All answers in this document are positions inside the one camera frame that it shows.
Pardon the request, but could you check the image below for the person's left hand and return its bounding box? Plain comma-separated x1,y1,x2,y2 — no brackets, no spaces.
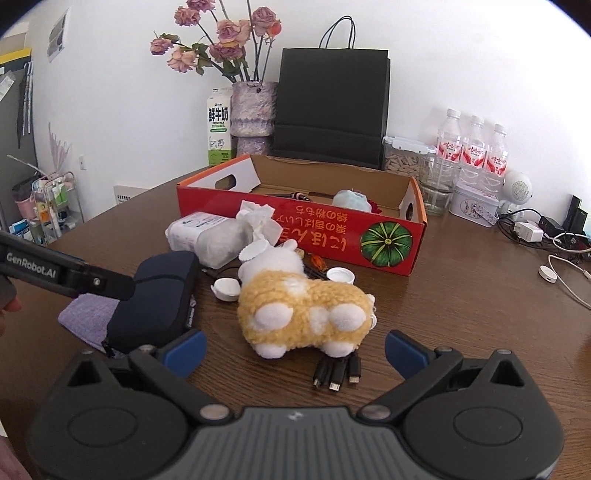
0,295,22,336

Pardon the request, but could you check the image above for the large white bottle cap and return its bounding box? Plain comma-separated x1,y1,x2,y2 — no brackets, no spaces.
238,242,273,263

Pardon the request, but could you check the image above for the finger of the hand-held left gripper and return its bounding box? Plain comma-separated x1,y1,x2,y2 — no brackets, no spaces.
69,264,136,302

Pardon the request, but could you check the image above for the clear container of seeds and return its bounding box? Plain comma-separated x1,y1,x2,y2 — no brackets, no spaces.
382,136,437,177

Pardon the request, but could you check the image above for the red cardboard box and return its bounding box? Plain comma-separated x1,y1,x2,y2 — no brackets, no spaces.
176,154,428,277

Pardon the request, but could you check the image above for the red label water bottle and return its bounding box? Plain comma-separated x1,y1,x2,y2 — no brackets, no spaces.
462,115,488,184
436,108,465,163
485,124,510,186

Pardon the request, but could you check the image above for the purple leaf wall sticker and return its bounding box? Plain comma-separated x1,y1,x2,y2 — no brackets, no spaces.
48,122,73,174

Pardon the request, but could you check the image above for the metal storage cart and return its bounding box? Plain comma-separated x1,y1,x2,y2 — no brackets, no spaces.
11,171,86,245

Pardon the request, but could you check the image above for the flat white bottle cap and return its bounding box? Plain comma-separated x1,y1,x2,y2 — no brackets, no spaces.
211,278,242,303

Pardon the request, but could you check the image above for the black upright device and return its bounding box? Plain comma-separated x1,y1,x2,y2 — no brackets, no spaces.
566,195,588,232

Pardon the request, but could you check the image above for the green and white milk carton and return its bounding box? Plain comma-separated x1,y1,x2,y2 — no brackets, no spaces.
205,88,233,168

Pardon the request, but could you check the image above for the purple knitted cloth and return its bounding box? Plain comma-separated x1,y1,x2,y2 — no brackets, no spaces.
58,294,122,354

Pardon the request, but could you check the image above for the white charger plug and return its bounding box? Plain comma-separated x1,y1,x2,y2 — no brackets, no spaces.
514,222,544,243

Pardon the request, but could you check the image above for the white wet wipes pack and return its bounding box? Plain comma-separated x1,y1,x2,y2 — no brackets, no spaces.
165,211,252,269

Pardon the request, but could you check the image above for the black paper bag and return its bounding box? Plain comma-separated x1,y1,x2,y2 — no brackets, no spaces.
269,16,391,171

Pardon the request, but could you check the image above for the light blue soft toy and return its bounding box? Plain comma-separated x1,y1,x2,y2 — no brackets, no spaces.
332,189,370,212

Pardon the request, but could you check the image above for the empty glass jar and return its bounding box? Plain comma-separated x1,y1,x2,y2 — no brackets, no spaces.
418,154,462,217

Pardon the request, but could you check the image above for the white round charging puck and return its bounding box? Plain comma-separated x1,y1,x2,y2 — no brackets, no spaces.
537,251,591,298

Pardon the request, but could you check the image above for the grey notice board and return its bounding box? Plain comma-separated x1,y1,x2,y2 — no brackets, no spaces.
0,46,40,172

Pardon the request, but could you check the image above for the white printed tin box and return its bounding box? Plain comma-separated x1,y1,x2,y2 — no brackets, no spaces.
449,182,500,228

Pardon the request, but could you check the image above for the crumpled white tissue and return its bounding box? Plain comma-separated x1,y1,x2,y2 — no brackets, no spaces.
235,200,289,245

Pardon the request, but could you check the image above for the dark blue zipper pouch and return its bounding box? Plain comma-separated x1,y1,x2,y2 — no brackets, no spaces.
106,251,200,356

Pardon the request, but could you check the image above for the yellow and white plush toy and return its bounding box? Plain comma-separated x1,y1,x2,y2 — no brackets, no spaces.
237,239,377,360

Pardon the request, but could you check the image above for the dried pink rose bouquet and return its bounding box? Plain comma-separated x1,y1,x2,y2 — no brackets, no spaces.
150,0,282,85

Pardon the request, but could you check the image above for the wall poster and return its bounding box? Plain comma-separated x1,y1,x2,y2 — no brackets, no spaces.
46,9,70,58

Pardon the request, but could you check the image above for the white small speaker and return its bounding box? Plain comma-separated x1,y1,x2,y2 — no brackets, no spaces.
501,170,533,214

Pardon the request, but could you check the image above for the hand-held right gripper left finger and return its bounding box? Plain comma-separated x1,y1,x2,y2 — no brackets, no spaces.
65,329,232,424

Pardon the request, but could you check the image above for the purple textured vase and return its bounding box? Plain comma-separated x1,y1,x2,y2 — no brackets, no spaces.
230,80,279,158

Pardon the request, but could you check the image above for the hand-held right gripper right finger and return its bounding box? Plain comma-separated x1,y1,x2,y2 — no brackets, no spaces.
361,329,528,424

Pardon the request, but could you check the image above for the black multi-head charging cable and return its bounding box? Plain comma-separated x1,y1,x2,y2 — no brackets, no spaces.
311,344,370,391

